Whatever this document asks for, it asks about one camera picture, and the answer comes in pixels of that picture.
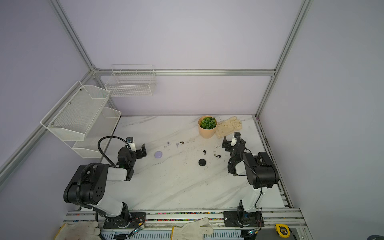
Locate black earbud charging case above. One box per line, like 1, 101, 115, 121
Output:
198, 159, 207, 167

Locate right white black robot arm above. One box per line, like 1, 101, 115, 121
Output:
222, 132, 280, 226

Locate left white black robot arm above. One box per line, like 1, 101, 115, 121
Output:
64, 136, 147, 229

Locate beige work glove on table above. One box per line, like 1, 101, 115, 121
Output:
215, 117, 243, 139

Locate lilac round disc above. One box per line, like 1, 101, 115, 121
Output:
154, 151, 163, 159

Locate potted green plant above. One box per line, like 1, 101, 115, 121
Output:
198, 116, 217, 139

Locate white mesh shelf lower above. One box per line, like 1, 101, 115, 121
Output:
72, 107, 121, 159

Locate white mesh shelf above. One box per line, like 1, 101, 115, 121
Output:
40, 81, 111, 142
72, 107, 121, 159

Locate white mesh shelf upper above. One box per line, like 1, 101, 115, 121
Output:
40, 81, 111, 142

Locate white glove front left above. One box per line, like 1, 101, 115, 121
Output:
54, 222, 101, 240

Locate white glove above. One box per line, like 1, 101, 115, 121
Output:
54, 222, 101, 240
171, 217, 214, 240

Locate white glove front centre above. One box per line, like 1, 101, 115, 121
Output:
171, 217, 214, 240

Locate yellow tape measure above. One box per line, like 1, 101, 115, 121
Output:
275, 224, 291, 239

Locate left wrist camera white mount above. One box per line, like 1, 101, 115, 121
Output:
126, 137, 136, 152

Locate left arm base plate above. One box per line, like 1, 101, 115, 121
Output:
103, 212, 146, 229

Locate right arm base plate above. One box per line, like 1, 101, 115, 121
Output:
223, 211, 265, 228

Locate white wire basket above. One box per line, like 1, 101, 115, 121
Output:
105, 65, 157, 97

